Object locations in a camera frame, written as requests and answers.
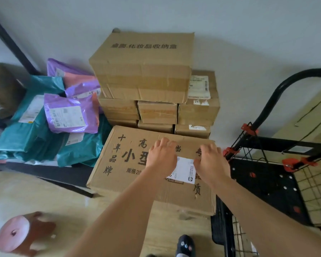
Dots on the plain teal package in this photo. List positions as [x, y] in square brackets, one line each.
[21, 141]

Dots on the small brown cardboard box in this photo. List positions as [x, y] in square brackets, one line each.
[200, 112]

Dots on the person's left forearm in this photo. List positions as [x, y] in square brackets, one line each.
[123, 219]

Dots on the beige cabinet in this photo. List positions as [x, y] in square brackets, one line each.
[289, 112]

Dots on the black low metal table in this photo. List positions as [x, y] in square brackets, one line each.
[64, 172]

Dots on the red-brown plastic stool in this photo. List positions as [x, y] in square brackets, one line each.
[13, 232]

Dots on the person's right forearm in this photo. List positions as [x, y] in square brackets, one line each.
[270, 227]

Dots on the dark patterned slipper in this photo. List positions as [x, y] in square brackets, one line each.
[186, 246]

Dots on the person's right hand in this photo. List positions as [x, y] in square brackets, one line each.
[214, 165]

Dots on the purple mailer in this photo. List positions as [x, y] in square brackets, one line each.
[56, 66]
[80, 90]
[92, 115]

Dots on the black metal shelf rack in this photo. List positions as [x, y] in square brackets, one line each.
[13, 43]

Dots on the long cosmetics organiser box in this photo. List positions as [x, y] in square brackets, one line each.
[141, 74]

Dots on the person's left hand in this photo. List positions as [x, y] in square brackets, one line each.
[161, 157]

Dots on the large box with right label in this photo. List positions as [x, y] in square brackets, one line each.
[128, 182]

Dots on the bulky taped cardboard box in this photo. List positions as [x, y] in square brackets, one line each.
[5, 88]

